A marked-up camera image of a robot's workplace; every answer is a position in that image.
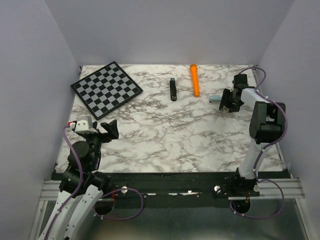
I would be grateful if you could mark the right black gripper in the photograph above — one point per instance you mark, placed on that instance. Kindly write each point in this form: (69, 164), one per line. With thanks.
(224, 102)

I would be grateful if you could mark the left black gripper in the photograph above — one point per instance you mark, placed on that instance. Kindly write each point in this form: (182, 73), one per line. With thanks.
(111, 128)

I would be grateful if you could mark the light blue stapler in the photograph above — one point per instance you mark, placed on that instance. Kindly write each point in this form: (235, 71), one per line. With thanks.
(215, 99)

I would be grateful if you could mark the black stapler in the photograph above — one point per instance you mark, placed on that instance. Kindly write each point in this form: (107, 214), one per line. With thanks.
(173, 89)

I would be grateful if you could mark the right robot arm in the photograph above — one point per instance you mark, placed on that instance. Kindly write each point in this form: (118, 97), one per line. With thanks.
(268, 125)

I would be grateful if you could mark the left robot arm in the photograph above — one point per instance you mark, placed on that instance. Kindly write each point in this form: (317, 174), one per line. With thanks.
(80, 186)

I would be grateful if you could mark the black grey chessboard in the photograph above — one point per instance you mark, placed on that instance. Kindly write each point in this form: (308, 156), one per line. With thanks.
(106, 89)

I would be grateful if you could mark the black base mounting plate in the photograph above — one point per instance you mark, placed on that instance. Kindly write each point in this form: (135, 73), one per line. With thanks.
(169, 190)

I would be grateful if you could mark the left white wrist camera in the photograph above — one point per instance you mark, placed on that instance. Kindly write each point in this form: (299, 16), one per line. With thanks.
(83, 125)

